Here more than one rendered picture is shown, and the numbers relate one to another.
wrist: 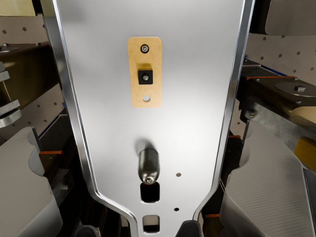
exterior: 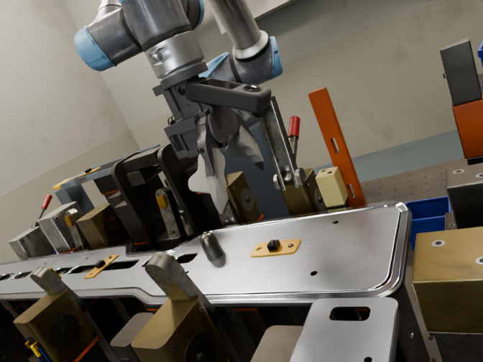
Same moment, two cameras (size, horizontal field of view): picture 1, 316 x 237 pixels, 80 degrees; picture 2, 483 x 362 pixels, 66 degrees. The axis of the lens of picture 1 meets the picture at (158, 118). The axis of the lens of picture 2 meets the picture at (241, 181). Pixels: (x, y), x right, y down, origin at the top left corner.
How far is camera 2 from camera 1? 0.52 m
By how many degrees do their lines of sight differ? 62
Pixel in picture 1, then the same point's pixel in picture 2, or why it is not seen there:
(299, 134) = (184, 276)
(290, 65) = not seen: outside the picture
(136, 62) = (284, 243)
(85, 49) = (303, 225)
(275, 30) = (268, 332)
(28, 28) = not seen: hidden behind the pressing
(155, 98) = (256, 253)
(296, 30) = (259, 350)
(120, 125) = (249, 240)
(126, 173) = not seen: hidden behind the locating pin
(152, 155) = (217, 248)
